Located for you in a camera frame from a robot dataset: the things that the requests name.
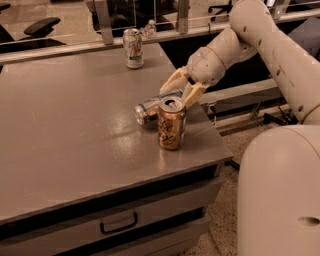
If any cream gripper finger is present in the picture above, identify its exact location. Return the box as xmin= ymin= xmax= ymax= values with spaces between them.
xmin=182 ymin=82 xmax=206 ymax=108
xmin=160 ymin=67 xmax=188 ymax=94

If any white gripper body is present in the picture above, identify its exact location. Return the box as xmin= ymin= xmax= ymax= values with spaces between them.
xmin=186 ymin=46 xmax=227 ymax=87

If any blue silver redbull can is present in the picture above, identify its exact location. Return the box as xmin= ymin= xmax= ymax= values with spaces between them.
xmin=134 ymin=91 xmax=182 ymax=126

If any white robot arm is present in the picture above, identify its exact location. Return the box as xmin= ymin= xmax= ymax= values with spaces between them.
xmin=161 ymin=0 xmax=320 ymax=256

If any orange soda can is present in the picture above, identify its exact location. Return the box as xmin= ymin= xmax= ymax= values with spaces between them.
xmin=158 ymin=96 xmax=187 ymax=150

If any white green soda can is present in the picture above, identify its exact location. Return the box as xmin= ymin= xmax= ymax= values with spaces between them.
xmin=123 ymin=28 xmax=144 ymax=69

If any small clear water bottle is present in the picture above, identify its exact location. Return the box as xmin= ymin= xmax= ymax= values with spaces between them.
xmin=143 ymin=20 xmax=157 ymax=38

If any black office chair far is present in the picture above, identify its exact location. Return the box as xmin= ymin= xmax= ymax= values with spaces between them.
xmin=208 ymin=0 xmax=232 ymax=15

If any black office chair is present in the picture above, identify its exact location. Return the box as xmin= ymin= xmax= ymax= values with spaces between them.
xmin=0 ymin=0 xmax=63 ymax=54
xmin=208 ymin=0 xmax=232 ymax=15

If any grey lower side shelf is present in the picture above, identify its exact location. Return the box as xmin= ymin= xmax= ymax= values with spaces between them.
xmin=199 ymin=79 xmax=282 ymax=113

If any grey metal post middle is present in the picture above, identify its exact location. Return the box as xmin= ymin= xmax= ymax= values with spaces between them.
xmin=176 ymin=0 xmax=189 ymax=34

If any grey metal post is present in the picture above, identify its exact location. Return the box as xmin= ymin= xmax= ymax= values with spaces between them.
xmin=176 ymin=0 xmax=189 ymax=34
xmin=267 ymin=0 xmax=290 ymax=20
xmin=94 ymin=0 xmax=114 ymax=45

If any grey metal post right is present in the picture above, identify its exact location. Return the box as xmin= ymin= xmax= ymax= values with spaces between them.
xmin=267 ymin=0 xmax=290 ymax=20

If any grey metal post left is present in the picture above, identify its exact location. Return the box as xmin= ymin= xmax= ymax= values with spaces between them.
xmin=94 ymin=0 xmax=114 ymax=45

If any grey drawer with black handle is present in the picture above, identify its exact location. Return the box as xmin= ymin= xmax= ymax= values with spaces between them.
xmin=0 ymin=178 xmax=221 ymax=256

